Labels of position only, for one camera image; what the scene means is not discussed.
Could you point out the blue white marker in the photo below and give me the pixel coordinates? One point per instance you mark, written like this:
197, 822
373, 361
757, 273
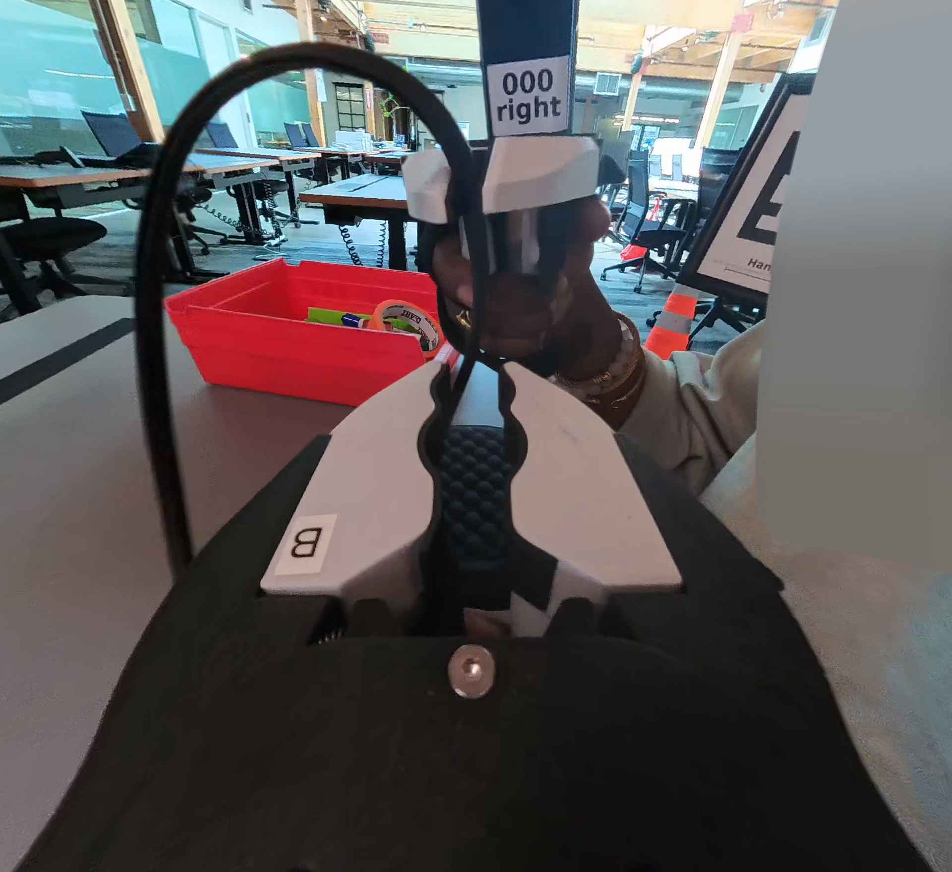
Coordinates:
357, 322

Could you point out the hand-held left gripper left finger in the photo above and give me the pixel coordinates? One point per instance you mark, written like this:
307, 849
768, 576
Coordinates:
364, 478

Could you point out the black office chair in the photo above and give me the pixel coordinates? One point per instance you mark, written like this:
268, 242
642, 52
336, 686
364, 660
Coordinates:
654, 217
44, 236
111, 132

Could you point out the orange traffic cone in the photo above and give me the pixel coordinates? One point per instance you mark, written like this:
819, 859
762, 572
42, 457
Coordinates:
673, 325

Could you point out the printed tape roll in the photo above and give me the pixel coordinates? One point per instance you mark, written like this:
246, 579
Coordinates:
387, 310

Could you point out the person's right hand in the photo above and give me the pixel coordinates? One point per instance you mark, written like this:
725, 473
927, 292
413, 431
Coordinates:
535, 322

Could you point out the red plastic bin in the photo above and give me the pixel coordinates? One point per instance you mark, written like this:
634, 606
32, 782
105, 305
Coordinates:
282, 359

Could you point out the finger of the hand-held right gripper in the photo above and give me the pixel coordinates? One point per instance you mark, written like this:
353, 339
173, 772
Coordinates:
428, 184
543, 169

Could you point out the black framed sign board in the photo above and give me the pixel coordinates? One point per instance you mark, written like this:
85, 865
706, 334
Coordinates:
751, 217

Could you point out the wooden office desk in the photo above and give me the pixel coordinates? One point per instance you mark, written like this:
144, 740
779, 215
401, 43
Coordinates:
357, 191
67, 177
245, 158

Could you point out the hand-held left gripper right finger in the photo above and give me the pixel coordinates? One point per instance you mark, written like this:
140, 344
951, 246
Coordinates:
587, 500

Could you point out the person's right forearm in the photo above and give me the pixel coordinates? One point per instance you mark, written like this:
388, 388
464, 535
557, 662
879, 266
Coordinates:
699, 403

